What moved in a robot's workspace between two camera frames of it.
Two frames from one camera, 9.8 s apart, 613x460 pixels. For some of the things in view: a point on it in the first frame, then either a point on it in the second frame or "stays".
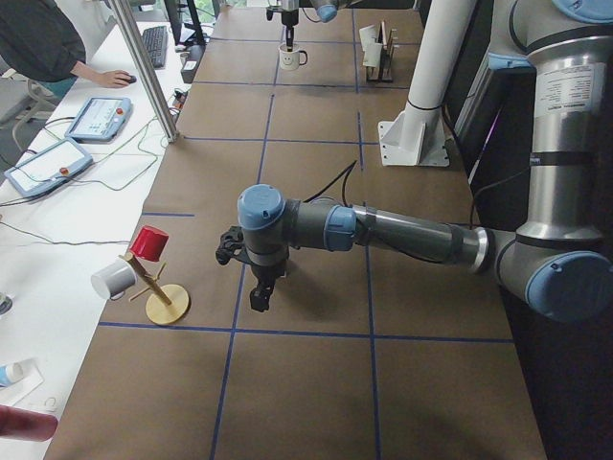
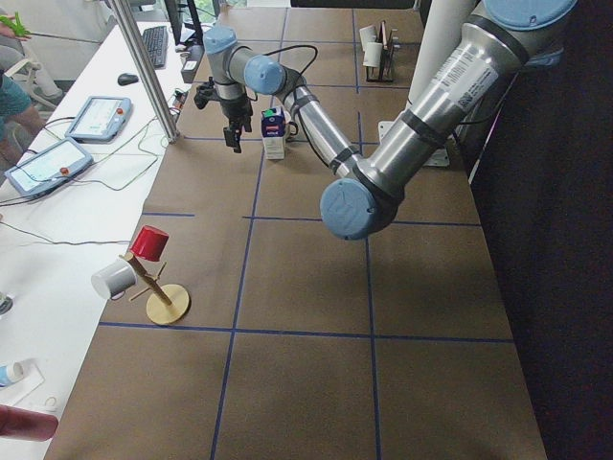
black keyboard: x=158 y=40 stays
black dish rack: x=383 y=72 stays
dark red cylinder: x=29 y=425 stays
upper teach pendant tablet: x=100 y=119 stays
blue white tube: x=11 y=373 stays
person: x=40 y=39 to x=15 y=116
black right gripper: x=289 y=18 to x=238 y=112
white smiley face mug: x=290 y=59 to x=291 y=129
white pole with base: x=416 y=134 stays
